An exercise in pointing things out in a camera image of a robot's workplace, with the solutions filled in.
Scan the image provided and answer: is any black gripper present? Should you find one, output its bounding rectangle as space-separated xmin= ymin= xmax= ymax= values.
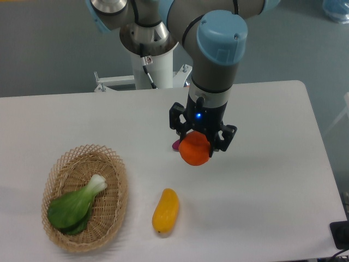
xmin=169 ymin=96 xmax=237 ymax=158

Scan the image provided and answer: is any orange fruit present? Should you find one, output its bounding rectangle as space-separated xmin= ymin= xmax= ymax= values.
xmin=179 ymin=131 xmax=210 ymax=166

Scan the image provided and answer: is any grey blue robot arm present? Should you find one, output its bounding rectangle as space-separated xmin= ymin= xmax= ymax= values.
xmin=86 ymin=1 xmax=278 ymax=152

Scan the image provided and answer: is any woven wicker basket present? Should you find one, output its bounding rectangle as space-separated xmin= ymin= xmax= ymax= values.
xmin=41 ymin=145 xmax=128 ymax=252

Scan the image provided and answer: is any pink purple object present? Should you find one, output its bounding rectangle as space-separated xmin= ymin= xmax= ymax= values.
xmin=172 ymin=140 xmax=180 ymax=151

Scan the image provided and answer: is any yellow mango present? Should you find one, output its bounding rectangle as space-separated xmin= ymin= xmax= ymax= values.
xmin=152 ymin=188 xmax=179 ymax=234

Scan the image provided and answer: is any green bok choy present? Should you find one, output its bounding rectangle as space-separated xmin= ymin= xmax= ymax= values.
xmin=47 ymin=174 xmax=107 ymax=235

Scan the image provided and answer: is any blue object top right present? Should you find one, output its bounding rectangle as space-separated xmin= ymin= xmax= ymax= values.
xmin=322 ymin=0 xmax=348 ymax=24

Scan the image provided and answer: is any black device at table edge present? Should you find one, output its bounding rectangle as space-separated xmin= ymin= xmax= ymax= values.
xmin=329 ymin=221 xmax=348 ymax=249

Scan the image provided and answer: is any black cable on pedestal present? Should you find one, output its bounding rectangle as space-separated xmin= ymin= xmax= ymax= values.
xmin=139 ymin=43 xmax=158 ymax=90

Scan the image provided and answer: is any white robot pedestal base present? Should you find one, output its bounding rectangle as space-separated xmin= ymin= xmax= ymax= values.
xmin=94 ymin=22 xmax=192 ymax=92

